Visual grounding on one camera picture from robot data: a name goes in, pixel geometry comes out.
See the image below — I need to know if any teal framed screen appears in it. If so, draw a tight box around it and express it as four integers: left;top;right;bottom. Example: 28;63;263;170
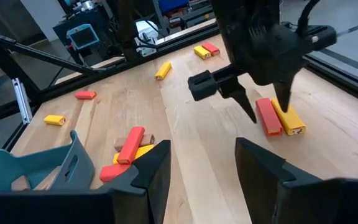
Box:
66;24;101;50

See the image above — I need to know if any yellow block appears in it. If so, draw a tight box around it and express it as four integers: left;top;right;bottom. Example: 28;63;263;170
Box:
43;114;67;127
271;98;307;136
193;45;212;60
112;144;155;165
154;62;173;81

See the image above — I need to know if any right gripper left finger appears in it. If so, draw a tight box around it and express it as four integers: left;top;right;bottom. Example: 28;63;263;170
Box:
98;139;172;224

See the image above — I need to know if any blue crate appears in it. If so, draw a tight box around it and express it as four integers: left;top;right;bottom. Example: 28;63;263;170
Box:
157;0;190;15

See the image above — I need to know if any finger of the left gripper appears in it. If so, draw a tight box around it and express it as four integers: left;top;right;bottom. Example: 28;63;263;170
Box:
218;74;258;124
272;70;300;113

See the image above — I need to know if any red block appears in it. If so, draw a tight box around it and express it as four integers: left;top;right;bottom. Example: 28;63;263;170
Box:
255;97;283;137
99;163;133;183
201;42;221;57
74;90;98;100
117;126;146;166

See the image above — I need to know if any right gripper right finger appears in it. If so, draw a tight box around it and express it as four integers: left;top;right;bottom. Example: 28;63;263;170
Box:
234;137;338;224

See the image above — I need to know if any silver aluminium profile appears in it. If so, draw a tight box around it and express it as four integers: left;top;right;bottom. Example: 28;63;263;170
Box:
11;77;34;125

